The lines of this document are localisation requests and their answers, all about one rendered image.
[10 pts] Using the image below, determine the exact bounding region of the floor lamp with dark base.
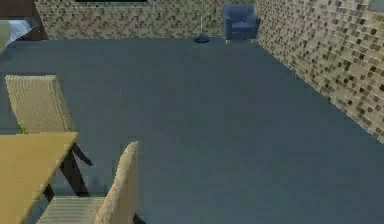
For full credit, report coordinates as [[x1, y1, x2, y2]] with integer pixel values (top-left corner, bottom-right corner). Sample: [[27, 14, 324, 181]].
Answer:
[[194, 0, 211, 44]]

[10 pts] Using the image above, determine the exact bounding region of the blue armchair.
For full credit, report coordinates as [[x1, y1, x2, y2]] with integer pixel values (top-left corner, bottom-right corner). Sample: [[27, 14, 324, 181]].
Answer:
[[222, 3, 262, 45]]

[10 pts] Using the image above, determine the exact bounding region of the beige wicker chair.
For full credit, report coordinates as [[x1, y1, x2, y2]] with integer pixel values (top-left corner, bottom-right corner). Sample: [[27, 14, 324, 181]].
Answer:
[[35, 140, 147, 224], [4, 74, 75, 134]]

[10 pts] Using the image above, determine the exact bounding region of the yellow wooden table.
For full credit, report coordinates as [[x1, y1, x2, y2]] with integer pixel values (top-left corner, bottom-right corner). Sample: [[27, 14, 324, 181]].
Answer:
[[0, 131, 94, 224]]

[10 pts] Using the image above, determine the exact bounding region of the white pillow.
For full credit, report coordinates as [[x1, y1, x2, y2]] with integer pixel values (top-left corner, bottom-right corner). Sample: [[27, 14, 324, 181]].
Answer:
[[5, 19, 33, 45]]

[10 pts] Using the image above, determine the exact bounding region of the dark brown bed frame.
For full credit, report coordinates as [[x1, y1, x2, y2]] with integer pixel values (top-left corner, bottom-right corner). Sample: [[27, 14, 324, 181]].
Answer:
[[0, 0, 48, 42]]

